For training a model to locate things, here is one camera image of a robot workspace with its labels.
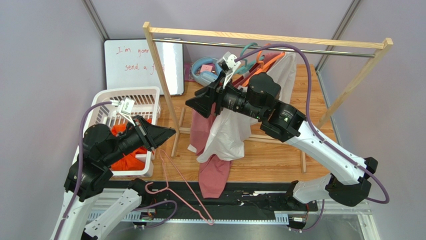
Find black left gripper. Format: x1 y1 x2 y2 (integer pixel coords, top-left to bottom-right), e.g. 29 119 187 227
103 113 177 166

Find orange t shirt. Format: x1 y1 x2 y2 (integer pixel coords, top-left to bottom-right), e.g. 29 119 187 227
109 118 153 172

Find teal plastic hanger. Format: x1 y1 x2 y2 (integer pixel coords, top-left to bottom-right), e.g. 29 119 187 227
234 42 265 75

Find pink wire hanger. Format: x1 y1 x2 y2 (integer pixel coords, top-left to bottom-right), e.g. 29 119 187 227
145 149 215 226

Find pink t shirt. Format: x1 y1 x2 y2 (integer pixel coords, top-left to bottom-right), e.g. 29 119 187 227
187 51 284 199

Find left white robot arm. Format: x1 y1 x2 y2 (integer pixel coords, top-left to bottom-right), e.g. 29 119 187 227
51 115 176 240

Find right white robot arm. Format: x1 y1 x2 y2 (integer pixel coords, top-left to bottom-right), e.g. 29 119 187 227
186 72 378 207

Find white t shirt red print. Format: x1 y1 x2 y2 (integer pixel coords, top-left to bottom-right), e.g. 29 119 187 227
188 52 297 163

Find orange plastic hanger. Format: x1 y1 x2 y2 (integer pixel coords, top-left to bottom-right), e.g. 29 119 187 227
241 51 286 87

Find light blue headphones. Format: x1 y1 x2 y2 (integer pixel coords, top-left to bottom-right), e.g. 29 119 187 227
190 57 222 87

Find white plastic laundry basket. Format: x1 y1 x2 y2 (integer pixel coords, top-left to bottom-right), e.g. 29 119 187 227
83 86 161 179

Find metal hanging rod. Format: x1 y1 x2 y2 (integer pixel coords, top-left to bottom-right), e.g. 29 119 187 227
152 37 376 58

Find white whiteboard red writing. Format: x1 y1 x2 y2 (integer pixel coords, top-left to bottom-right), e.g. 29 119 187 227
104 39 185 96

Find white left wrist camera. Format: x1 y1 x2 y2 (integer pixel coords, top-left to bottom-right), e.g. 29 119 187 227
110 97 135 126

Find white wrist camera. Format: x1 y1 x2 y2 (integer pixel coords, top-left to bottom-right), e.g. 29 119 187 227
110 97 135 126
217 51 241 89

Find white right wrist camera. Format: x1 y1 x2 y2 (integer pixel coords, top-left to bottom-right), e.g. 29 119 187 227
217 51 241 89

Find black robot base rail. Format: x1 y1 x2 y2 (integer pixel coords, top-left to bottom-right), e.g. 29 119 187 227
89 179 372 231

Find wooden clothes rack frame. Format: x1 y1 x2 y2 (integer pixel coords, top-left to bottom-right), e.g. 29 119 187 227
143 21 394 174

